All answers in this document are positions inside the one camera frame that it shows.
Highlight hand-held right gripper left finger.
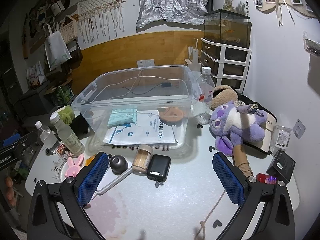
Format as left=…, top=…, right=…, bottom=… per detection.
left=27, top=151, right=110, bottom=240

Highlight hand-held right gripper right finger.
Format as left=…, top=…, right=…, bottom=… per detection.
left=212, top=152, right=295, bottom=240

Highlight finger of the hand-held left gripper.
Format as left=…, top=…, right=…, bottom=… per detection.
left=0, top=131, right=37, bottom=156

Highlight pink bunny hand mirror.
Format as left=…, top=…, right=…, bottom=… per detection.
left=64, top=154, right=85, bottom=178

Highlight small clear water bottle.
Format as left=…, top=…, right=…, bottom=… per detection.
left=34, top=121, right=60, bottom=154

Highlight cloudy drink bottle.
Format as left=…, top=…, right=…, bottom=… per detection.
left=50, top=112, right=85, bottom=155

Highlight clear plastic storage container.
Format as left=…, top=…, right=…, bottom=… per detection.
left=71, top=65, right=200, bottom=152

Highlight red-label clear water bottle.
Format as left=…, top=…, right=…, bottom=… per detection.
left=196, top=67, right=215, bottom=105

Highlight scattered small pins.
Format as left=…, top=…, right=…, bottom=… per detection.
left=51, top=152, right=69, bottom=173

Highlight twine spool on cardboard tube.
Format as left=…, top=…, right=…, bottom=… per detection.
left=194, top=144, right=253, bottom=239

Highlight white ribbed plastic stick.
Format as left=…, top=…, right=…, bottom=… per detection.
left=91, top=167, right=133, bottom=199

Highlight black dome gadget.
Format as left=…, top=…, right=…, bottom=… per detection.
left=109, top=155, right=129, bottom=175

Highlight red small box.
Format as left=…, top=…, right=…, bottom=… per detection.
left=256, top=172, right=278, bottom=184

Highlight purple plush toy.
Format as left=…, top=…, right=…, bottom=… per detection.
left=209, top=101, right=266, bottom=157

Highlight tan toothpick jar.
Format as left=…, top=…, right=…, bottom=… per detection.
left=132, top=144, right=153, bottom=175

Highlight black cloth pouch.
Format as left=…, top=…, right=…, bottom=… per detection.
left=71, top=114, right=89, bottom=134

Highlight black cardboard box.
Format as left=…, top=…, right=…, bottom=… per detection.
left=266, top=151, right=296, bottom=183

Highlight beige visor cap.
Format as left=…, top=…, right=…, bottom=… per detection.
left=236, top=94, right=278, bottom=155

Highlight green plush toy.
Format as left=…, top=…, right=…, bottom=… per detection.
left=56, top=106, right=75, bottom=125

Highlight green printed box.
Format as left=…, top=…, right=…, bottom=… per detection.
left=51, top=85, right=74, bottom=107

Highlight black rounded case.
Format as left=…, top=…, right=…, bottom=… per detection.
left=146, top=154, right=171, bottom=182

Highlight green tissue pack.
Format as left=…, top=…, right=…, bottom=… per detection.
left=108, top=109, right=137, bottom=127

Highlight clear labelled jar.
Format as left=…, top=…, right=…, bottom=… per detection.
left=274, top=125, right=293, bottom=153

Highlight white printed snack box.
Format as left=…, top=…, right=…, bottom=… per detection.
left=26, top=61, right=45, bottom=89

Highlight white paw-print pouch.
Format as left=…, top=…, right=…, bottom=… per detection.
left=103, top=110, right=185, bottom=145

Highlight crumpled clear wrapper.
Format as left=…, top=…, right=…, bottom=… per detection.
left=192, top=102, right=212, bottom=125

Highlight brown plush slipper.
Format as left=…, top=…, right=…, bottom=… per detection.
left=211, top=85, right=239, bottom=110

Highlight white tote bag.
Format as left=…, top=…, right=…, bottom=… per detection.
left=44, top=24, right=72, bottom=71

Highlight dark wooden shelf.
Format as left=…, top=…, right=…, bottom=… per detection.
left=41, top=39, right=83, bottom=105

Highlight woven basket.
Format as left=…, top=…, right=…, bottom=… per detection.
left=59, top=21, right=79, bottom=44

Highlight white wooden stand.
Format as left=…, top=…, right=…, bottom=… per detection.
left=185, top=46, right=202, bottom=72

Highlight white drawer unit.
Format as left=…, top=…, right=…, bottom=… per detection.
left=201, top=38, right=251, bottom=92

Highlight glass fish tank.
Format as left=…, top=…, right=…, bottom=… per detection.
left=204, top=9, right=251, bottom=48

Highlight silver foil sheet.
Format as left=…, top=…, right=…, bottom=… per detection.
left=136, top=0, right=210, bottom=28

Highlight white wall switch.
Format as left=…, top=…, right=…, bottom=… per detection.
left=292, top=119, right=306, bottom=137

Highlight dark wall decoration board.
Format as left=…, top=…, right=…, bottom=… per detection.
left=24, top=0, right=70, bottom=58

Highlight clear wall box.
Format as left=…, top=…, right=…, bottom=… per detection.
left=302, top=31, right=320, bottom=55

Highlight macrame wall hanging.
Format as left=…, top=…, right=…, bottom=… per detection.
left=76, top=0, right=125, bottom=44

